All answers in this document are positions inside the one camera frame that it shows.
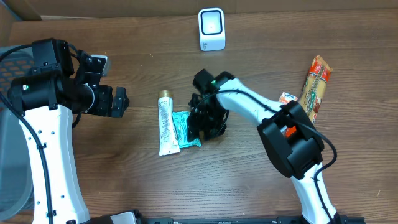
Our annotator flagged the white barcode scanner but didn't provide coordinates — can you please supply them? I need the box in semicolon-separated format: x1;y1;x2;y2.
198;7;226;52

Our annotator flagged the orange spaghetti packet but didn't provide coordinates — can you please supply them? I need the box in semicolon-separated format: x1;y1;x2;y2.
298;55;333;124

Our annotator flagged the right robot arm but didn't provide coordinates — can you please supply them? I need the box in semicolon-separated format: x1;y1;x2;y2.
187;69;342;223

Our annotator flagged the small orange snack packet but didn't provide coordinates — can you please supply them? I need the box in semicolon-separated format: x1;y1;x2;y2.
278;92;298;105

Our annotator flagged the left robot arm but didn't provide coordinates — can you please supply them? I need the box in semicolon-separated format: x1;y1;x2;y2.
2;39;136;223

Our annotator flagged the teal plastic packet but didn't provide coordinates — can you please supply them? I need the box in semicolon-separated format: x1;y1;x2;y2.
172;111;201;149

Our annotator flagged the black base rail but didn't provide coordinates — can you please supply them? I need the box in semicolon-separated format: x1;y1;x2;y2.
142;216;366;224

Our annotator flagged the grey plastic mesh basket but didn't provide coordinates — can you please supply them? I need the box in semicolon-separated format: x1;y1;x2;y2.
1;49;34;221

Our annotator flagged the white tube gold cap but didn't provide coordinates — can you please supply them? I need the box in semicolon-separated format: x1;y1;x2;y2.
158;90;180;156

